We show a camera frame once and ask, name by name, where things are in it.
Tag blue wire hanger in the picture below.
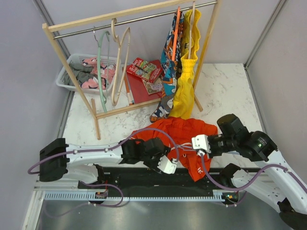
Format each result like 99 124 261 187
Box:
171 143 198 152

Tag orange shorts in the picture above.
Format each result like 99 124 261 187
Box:
131 117 218 182

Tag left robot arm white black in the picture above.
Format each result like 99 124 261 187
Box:
39 138 177 188

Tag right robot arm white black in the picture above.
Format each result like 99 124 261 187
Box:
193 114 307 230

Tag yellow shorts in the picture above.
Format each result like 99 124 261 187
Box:
170 9 201 119

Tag colourful patterned shorts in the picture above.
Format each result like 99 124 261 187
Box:
150 12 184 123

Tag orange plastic hanger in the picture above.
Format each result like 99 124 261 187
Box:
171 6 180 62

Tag mint green plastic hanger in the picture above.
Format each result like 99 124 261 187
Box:
93 27 110 113

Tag light wooden hanger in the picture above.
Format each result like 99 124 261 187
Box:
111 18 131 106

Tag wooden hanger with yellow shorts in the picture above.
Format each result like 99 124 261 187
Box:
188 1 196 59

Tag large red book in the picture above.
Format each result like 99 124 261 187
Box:
127 71 163 104

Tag small illustrated booklet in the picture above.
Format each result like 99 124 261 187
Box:
142 78 163 95

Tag grey garment in basket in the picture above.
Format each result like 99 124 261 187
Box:
69 63 94 85

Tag white plastic laundry basket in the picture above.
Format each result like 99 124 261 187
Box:
56 54 117 94

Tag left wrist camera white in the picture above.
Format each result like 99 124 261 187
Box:
157 156 177 174

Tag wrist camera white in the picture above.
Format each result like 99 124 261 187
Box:
157 156 177 174
191 134 211 156

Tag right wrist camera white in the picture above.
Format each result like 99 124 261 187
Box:
191 134 211 156

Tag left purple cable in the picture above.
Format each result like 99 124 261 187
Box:
27 128 180 175

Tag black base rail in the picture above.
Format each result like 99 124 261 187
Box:
93 167 219 197

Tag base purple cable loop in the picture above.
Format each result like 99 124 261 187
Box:
43 183 124 218

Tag white slotted cable duct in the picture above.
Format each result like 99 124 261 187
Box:
44 191 225 202

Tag metal hanging rail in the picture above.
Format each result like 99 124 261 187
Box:
53 0 218 40

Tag aluminium corner post right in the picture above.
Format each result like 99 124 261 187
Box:
244 0 288 70

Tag aluminium corner post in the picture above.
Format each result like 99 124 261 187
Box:
244 0 288 70
33 0 74 138

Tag wooden clothes rack frame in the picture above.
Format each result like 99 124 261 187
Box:
42 0 222 140

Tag aluminium corner post left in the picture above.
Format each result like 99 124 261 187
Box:
33 0 74 138

